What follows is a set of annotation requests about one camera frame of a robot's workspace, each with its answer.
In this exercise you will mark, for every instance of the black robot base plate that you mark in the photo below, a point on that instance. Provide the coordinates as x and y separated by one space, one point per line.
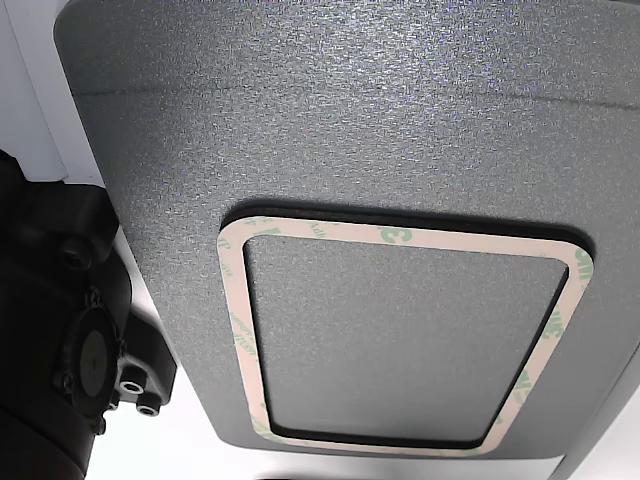
50 250

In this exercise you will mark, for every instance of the dark gray textured mat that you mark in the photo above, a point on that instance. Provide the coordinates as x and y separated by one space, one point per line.
350 125

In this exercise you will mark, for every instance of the beige adhesive frame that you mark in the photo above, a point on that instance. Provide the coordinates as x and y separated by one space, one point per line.
400 238

